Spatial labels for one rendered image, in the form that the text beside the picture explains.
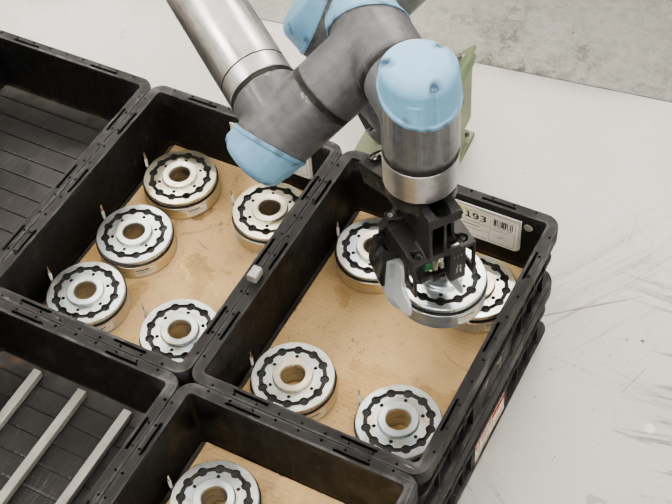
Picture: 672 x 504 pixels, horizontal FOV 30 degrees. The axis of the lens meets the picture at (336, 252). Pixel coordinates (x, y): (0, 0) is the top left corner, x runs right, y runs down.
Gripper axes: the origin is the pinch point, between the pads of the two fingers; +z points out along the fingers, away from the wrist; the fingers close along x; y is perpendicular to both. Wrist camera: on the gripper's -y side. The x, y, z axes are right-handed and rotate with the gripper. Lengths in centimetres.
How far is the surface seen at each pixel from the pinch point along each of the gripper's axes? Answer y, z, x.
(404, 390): 3.8, 13.7, -3.4
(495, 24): -133, 101, 91
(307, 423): 6.6, 6.8, -16.7
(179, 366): -7.1, 6.9, -26.7
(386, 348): -4.6, 16.9, -1.7
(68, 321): -19.3, 6.9, -36.2
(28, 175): -55, 17, -33
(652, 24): -114, 101, 124
